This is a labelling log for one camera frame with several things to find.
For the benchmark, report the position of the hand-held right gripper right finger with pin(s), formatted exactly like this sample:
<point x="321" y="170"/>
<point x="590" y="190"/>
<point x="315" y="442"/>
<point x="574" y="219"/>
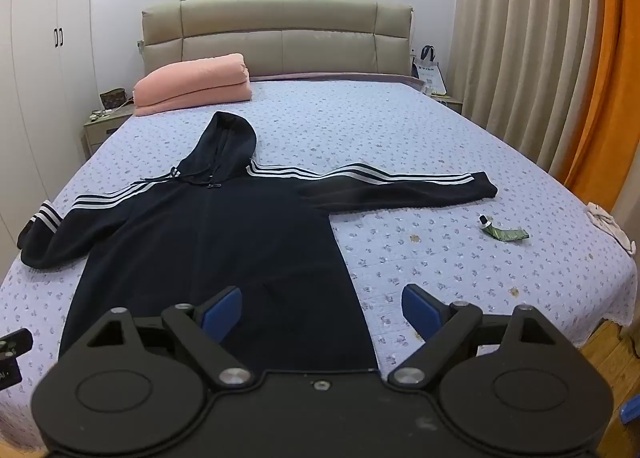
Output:
<point x="418" y="310"/>

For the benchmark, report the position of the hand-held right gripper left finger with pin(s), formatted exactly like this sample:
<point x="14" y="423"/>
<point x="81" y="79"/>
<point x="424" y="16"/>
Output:
<point x="226" y="310"/>

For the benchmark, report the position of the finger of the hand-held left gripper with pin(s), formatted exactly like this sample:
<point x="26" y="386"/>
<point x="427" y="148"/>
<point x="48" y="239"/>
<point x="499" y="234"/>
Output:
<point x="15" y="340"/>

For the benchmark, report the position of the dark navy striped hoodie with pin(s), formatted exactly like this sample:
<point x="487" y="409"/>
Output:
<point x="225" y="238"/>

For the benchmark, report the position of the crumpled green tube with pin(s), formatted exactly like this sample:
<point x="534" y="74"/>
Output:
<point x="505" y="234"/>

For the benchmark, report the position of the bed with floral quilt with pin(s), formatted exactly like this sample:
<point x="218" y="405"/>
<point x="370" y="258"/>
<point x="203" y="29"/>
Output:
<point x="425" y="137"/>

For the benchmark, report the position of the white crumpled cloth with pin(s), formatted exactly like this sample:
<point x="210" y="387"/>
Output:
<point x="607" y="223"/>

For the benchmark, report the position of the beige nightstand with bag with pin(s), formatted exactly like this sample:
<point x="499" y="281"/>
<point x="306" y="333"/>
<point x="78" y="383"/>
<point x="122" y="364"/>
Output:
<point x="447" y="102"/>

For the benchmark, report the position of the beige nightstand with clutter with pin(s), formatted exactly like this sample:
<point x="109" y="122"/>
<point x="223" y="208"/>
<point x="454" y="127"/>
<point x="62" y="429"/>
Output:
<point x="100" y="131"/>

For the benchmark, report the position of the folded pink blanket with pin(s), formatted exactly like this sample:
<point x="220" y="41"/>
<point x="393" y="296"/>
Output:
<point x="192" y="85"/>

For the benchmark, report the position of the white paper shopping bag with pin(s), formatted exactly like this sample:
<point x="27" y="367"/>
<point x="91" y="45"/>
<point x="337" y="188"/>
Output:
<point x="431" y="72"/>

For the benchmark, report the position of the brown patterned bag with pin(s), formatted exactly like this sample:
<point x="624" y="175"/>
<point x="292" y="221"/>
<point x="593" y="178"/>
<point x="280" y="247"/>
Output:
<point x="116" y="98"/>

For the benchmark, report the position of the blue plastic object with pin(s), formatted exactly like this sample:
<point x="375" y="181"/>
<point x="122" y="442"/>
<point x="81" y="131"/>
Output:
<point x="631" y="420"/>

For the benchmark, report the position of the beige pleated curtain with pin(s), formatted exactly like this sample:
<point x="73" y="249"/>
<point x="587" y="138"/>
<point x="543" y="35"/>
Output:
<point x="520" y="52"/>

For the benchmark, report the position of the white wardrobe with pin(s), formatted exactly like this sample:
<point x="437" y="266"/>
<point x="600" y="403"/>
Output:
<point x="40" y="62"/>

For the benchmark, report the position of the beige padded headboard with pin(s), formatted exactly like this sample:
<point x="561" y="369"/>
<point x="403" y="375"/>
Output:
<point x="300" y="37"/>

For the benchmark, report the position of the orange curtain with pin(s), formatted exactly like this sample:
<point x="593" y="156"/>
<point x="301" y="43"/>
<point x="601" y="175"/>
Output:
<point x="612" y="102"/>

